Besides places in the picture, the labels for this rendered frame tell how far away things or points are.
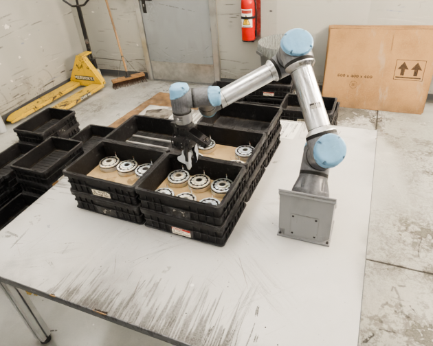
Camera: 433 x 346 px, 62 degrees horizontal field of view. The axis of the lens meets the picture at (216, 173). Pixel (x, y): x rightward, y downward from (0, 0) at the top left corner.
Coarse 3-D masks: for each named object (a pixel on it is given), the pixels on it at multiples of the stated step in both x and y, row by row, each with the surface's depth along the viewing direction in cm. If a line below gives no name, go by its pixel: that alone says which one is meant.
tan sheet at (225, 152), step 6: (216, 144) 195; (216, 150) 190; (222, 150) 189; (228, 150) 189; (234, 150) 188; (210, 156) 186; (216, 156) 185; (222, 156) 185; (228, 156) 184; (234, 156) 184
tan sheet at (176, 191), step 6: (210, 180) 169; (162, 186) 168; (168, 186) 168; (186, 186) 167; (174, 192) 164; (180, 192) 163; (192, 192) 163; (204, 192) 162; (210, 192) 162; (198, 198) 159; (216, 198) 158; (222, 198) 158
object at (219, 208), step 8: (168, 152) 173; (160, 160) 168; (200, 160) 166; (208, 160) 165; (152, 168) 163; (144, 176) 158; (240, 176) 153; (232, 184) 149; (136, 192) 153; (144, 192) 150; (152, 192) 149; (160, 192) 148; (232, 192) 147; (168, 200) 147; (176, 200) 145; (184, 200) 143; (192, 200) 142; (224, 200) 141; (200, 208) 142; (208, 208) 140; (216, 208) 138
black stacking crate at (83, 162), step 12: (108, 144) 186; (96, 156) 185; (108, 156) 191; (120, 156) 187; (132, 156) 184; (144, 156) 180; (156, 156) 177; (72, 168) 171; (84, 168) 178; (72, 180) 167; (84, 192) 170; (108, 192) 161; (120, 192) 159; (132, 192) 156; (132, 204) 160
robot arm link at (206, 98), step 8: (192, 88) 137; (200, 88) 137; (208, 88) 136; (216, 88) 136; (192, 96) 135; (200, 96) 135; (208, 96) 135; (216, 96) 135; (192, 104) 137; (200, 104) 137; (208, 104) 137; (216, 104) 138
